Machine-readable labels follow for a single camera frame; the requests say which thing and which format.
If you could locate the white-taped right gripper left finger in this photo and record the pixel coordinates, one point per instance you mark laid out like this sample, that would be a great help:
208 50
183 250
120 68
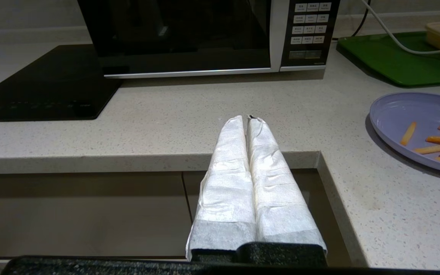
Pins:
225 191

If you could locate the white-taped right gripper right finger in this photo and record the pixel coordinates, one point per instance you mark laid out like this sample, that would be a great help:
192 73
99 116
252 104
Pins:
277 198

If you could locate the purple plate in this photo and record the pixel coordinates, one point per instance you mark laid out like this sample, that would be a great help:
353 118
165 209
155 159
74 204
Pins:
395 114

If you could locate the green plastic tray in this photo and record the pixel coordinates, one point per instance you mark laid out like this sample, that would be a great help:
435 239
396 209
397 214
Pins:
392 63

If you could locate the black induction cooktop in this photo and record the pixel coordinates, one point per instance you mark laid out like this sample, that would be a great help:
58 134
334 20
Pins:
48 86

